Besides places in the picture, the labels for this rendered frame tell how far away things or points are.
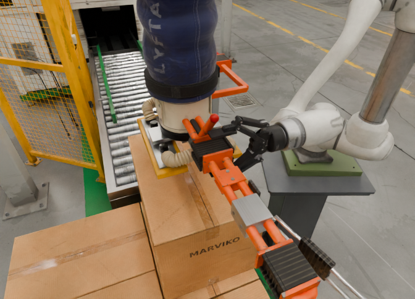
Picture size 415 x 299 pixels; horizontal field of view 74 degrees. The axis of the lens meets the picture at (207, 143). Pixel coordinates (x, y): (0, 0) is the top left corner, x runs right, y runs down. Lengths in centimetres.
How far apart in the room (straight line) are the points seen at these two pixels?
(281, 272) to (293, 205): 114
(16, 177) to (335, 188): 209
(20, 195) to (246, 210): 214
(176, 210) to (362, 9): 89
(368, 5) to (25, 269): 166
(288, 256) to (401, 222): 205
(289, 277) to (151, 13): 64
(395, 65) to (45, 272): 162
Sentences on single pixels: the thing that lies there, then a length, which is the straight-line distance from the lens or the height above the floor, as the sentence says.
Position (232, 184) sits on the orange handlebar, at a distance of 68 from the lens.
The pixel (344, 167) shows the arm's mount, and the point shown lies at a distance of 152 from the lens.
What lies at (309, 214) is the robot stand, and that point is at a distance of 174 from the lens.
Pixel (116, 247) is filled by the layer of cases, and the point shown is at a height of 54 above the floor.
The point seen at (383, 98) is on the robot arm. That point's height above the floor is 119.
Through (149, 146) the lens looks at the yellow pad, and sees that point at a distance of 96.
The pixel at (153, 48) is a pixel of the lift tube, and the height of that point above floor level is 146.
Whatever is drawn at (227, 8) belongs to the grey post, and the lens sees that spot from 443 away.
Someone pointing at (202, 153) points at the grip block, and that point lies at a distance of 71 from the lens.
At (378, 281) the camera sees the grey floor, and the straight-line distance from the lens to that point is 217.
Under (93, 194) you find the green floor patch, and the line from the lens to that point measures 246.
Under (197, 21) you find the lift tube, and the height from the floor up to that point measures 153.
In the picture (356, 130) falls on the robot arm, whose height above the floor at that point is 102.
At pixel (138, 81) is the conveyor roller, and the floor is 55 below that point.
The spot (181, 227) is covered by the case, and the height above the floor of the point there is 94.
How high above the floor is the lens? 172
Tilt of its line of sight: 38 degrees down
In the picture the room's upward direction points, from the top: straight up
